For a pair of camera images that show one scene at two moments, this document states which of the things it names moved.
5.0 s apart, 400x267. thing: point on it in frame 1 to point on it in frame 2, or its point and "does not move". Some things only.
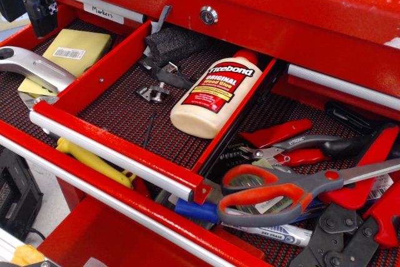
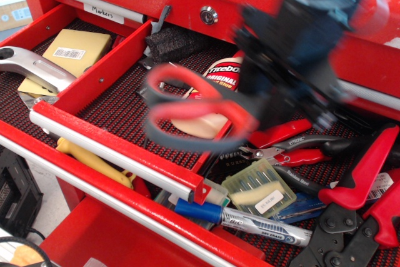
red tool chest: (214, 117) does not move
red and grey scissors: (257, 195) to (187, 110)
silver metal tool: (37, 69) does not move
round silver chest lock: (208, 15) does not move
